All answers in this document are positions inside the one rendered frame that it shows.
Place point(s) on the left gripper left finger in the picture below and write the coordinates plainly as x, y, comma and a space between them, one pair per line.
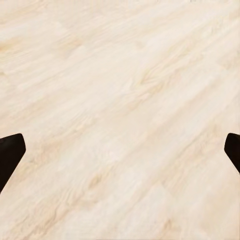
12, 149

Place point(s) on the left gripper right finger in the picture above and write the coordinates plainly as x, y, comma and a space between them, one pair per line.
232, 149

